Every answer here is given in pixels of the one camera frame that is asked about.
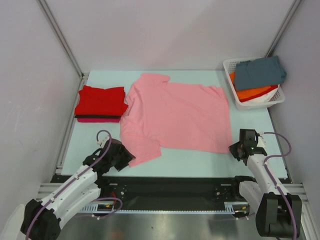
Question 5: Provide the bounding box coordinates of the white t shirt in basket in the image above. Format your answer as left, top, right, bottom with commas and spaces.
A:
243, 89, 278, 104

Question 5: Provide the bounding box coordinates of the folded red t shirt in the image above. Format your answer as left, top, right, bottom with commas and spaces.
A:
74, 85, 128, 117

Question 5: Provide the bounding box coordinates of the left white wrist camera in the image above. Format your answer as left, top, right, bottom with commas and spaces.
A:
97, 136, 110, 148

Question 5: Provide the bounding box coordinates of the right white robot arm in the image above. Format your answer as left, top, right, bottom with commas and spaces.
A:
229, 129, 302, 240

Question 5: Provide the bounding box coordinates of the grey blue t shirt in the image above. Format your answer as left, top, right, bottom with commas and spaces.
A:
234, 56, 287, 91

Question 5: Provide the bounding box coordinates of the left aluminium corner post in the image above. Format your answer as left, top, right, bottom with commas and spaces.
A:
36, 0, 85, 78

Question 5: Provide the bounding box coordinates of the folded magenta t shirt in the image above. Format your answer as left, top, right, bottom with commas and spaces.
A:
77, 118, 120, 123

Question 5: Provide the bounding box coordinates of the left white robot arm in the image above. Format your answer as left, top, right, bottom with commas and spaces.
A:
20, 139, 135, 240

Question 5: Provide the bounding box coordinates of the aluminium front frame rail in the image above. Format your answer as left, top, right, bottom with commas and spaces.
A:
35, 183, 309, 202

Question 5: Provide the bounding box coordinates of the orange t shirt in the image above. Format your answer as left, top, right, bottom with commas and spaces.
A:
229, 71, 275, 101

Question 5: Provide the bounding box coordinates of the pink t shirt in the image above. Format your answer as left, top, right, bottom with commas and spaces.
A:
120, 73, 232, 167

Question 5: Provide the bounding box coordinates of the right aluminium corner post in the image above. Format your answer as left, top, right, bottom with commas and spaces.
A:
264, 0, 304, 58

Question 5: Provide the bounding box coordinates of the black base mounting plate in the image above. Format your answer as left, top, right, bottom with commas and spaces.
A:
97, 176, 245, 212

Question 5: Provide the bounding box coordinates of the white slotted cable duct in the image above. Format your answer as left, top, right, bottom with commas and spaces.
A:
79, 201, 251, 215

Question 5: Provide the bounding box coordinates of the aluminium corner post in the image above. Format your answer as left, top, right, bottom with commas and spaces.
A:
264, 0, 304, 58
36, 0, 85, 78

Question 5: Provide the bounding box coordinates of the white plastic basket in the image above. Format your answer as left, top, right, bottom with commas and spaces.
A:
223, 57, 285, 110

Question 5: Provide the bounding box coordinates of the red t shirt in basket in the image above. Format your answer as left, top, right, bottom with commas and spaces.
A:
239, 84, 280, 103

